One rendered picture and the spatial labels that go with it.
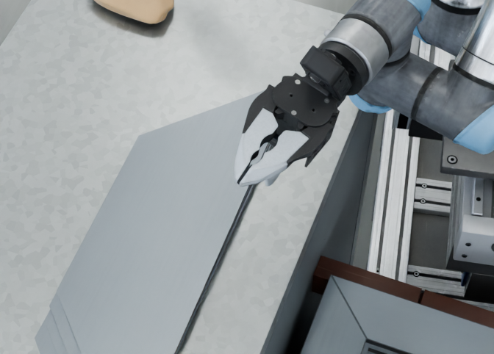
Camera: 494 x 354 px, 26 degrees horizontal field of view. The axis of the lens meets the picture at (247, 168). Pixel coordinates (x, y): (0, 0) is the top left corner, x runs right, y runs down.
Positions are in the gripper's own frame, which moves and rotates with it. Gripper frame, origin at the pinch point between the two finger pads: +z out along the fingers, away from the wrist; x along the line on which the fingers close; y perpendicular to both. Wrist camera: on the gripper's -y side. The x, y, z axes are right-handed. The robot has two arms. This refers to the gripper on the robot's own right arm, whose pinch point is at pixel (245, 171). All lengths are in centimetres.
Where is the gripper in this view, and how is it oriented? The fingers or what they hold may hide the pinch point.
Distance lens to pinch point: 115.5
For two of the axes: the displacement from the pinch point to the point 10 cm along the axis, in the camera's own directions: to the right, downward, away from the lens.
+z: -5.8, 6.8, -4.5
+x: -8.1, -5.5, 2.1
